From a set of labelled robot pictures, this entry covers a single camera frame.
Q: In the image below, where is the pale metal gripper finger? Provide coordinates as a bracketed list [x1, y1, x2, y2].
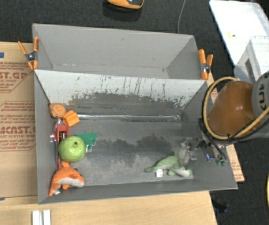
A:
[178, 149, 198, 166]
[180, 138, 197, 151]

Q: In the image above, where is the green toy animal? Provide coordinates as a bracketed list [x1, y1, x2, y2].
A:
[144, 150, 192, 178]

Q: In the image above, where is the grey metal bin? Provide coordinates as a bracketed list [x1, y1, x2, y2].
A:
[32, 23, 238, 205]

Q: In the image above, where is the long clear plastic strip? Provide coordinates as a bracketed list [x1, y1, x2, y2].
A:
[76, 112, 182, 123]

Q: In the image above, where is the green apple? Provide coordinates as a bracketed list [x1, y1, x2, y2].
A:
[58, 135, 87, 163]

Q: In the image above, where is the orange toy fox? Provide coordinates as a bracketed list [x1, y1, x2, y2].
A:
[48, 161, 86, 197]

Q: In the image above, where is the orange block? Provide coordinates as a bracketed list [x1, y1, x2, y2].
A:
[62, 110, 81, 127]

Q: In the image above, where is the red tool in clear packet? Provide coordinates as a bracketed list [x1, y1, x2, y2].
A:
[50, 118, 70, 169]

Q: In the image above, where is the orange round biscuit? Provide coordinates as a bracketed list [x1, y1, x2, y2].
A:
[48, 103, 67, 119]

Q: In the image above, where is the brown cardboard board red print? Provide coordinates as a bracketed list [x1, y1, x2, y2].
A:
[0, 40, 245, 203]

